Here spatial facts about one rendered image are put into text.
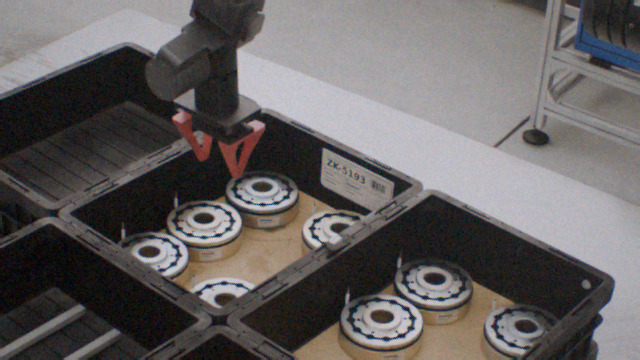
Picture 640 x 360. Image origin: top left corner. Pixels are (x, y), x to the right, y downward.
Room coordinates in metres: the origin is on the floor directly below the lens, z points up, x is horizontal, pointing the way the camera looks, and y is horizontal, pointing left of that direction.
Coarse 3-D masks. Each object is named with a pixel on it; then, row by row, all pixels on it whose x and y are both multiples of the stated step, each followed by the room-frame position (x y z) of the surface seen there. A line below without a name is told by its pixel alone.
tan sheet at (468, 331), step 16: (480, 288) 1.32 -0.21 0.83; (480, 304) 1.29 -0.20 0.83; (496, 304) 1.29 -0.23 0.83; (512, 304) 1.29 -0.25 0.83; (464, 320) 1.25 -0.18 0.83; (480, 320) 1.25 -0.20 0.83; (320, 336) 1.20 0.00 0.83; (336, 336) 1.20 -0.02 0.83; (432, 336) 1.22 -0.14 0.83; (448, 336) 1.22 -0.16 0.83; (464, 336) 1.22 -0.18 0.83; (480, 336) 1.22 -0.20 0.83; (304, 352) 1.17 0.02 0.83; (320, 352) 1.17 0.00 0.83; (336, 352) 1.17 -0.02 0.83; (432, 352) 1.18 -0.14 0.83; (448, 352) 1.19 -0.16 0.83; (464, 352) 1.19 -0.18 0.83; (480, 352) 1.19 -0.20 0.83
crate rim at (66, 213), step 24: (288, 120) 1.55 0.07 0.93; (336, 144) 1.50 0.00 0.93; (144, 168) 1.40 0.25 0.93; (384, 168) 1.45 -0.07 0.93; (96, 192) 1.33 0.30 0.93; (408, 192) 1.39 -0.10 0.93; (72, 216) 1.28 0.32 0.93; (96, 240) 1.23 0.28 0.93; (144, 264) 1.19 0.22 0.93; (264, 288) 1.16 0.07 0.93; (216, 312) 1.11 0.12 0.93
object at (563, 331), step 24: (432, 192) 1.39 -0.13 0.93; (384, 216) 1.33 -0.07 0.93; (480, 216) 1.35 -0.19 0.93; (360, 240) 1.27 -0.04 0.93; (528, 240) 1.30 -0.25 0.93; (312, 264) 1.22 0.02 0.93; (576, 264) 1.25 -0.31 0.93; (288, 288) 1.17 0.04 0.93; (600, 288) 1.21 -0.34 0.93; (240, 312) 1.11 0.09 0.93; (552, 336) 1.11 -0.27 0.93
